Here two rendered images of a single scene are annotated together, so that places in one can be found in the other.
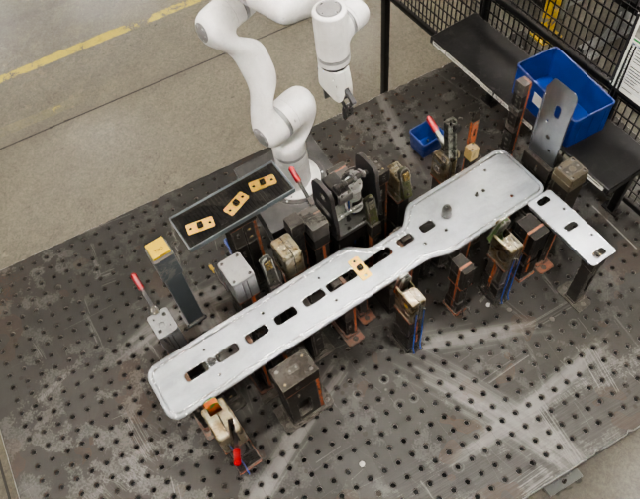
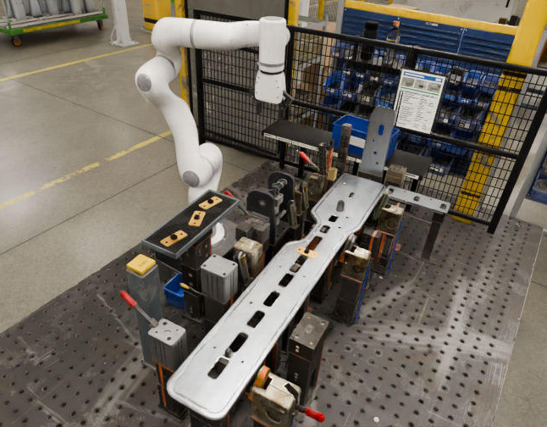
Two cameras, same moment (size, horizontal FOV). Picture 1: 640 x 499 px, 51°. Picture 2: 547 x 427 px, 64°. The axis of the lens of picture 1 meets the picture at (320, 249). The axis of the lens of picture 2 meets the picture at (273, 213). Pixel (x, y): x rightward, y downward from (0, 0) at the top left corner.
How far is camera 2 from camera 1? 1.08 m
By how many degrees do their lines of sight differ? 34
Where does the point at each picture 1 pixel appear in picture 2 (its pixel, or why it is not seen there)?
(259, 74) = (187, 122)
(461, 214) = (349, 207)
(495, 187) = (358, 190)
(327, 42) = (275, 42)
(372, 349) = not seen: hidden behind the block
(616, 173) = (419, 169)
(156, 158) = (28, 300)
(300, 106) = (215, 152)
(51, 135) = not seen: outside the picture
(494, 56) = (307, 134)
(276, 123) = (204, 162)
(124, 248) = (58, 329)
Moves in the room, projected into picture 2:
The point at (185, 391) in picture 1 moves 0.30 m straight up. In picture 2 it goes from (218, 388) to (215, 308)
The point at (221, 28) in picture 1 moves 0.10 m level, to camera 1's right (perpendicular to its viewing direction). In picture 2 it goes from (161, 76) to (187, 73)
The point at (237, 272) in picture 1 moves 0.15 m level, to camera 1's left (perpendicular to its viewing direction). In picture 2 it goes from (223, 267) to (179, 284)
